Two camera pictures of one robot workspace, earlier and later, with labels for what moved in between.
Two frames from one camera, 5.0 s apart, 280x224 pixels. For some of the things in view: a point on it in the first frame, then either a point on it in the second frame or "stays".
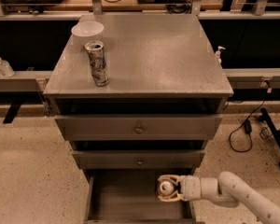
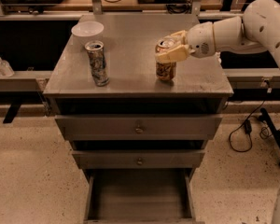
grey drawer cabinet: (154, 118) stays
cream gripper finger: (174, 177) → (175, 53)
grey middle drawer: (140, 160) stays
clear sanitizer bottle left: (3, 66) stays
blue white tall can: (96, 57) stays
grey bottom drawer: (131, 196) stays
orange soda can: (166, 188) → (165, 70)
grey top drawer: (136, 128) stays
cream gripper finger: (170, 198) → (180, 36)
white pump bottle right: (218, 53) stays
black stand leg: (277, 136) stays
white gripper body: (189, 188) → (200, 41)
